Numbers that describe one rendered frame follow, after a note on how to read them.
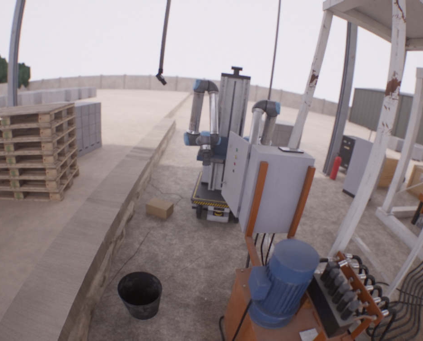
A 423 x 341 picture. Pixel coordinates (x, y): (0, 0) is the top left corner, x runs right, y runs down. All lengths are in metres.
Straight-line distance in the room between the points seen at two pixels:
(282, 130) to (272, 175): 4.80
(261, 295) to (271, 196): 0.73
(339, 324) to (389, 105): 1.00
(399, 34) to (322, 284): 1.27
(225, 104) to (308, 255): 2.04
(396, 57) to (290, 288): 1.18
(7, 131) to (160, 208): 2.04
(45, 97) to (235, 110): 13.55
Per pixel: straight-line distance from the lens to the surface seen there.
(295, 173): 1.49
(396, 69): 1.26
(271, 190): 1.47
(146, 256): 2.28
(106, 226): 2.17
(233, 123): 2.63
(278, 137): 6.18
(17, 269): 1.98
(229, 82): 2.60
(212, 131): 2.17
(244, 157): 1.59
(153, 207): 2.80
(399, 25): 1.35
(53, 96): 14.72
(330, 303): 1.02
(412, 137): 4.03
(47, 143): 2.45
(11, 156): 2.77
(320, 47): 1.90
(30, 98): 16.00
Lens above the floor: 1.60
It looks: 22 degrees down
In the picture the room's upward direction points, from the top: 7 degrees clockwise
